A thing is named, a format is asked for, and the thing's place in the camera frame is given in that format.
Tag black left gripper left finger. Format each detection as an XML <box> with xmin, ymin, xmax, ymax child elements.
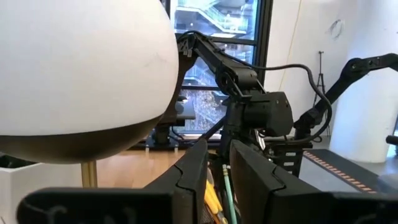
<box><xmin>144</xmin><ymin>139</ymin><xmax>209</xmax><ymax>224</ymax></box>

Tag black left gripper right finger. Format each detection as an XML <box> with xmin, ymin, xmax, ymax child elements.
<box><xmin>229</xmin><ymin>139</ymin><xmax>331</xmax><ymax>224</ymax></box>

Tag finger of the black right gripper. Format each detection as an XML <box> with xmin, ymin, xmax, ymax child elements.
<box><xmin>214</xmin><ymin>136</ymin><xmax>233</xmax><ymax>167</ymax></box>

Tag teal pencil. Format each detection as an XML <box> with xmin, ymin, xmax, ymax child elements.
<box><xmin>221</xmin><ymin>164</ymin><xmax>238</xmax><ymax>224</ymax></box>

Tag yellow handled scissors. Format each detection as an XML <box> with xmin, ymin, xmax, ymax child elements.
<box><xmin>203</xmin><ymin>179</ymin><xmax>229</xmax><ymax>224</ymax></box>

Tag black mesh desk organizer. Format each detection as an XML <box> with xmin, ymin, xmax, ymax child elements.
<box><xmin>198</xmin><ymin>198</ymin><xmax>242</xmax><ymax>224</ymax></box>

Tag black tripod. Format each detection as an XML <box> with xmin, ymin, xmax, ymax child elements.
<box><xmin>313</xmin><ymin>50</ymin><xmax>331</xmax><ymax>121</ymax></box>

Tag black side desk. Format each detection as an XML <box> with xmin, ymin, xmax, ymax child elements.
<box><xmin>298</xmin><ymin>148</ymin><xmax>398</xmax><ymax>195</ymax></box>

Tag white hexagonal planter pot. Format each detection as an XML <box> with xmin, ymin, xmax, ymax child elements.
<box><xmin>0</xmin><ymin>161</ymin><xmax>84</xmax><ymax>224</ymax></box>

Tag white globe table lamp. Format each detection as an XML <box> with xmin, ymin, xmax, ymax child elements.
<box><xmin>0</xmin><ymin>0</ymin><xmax>180</xmax><ymax>189</ymax></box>

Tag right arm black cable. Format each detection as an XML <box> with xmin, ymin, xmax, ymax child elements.
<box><xmin>248</xmin><ymin>63</ymin><xmax>333</xmax><ymax>144</ymax></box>

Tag black window frame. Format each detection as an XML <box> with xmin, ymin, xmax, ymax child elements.
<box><xmin>161</xmin><ymin>0</ymin><xmax>274</xmax><ymax>138</ymax></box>

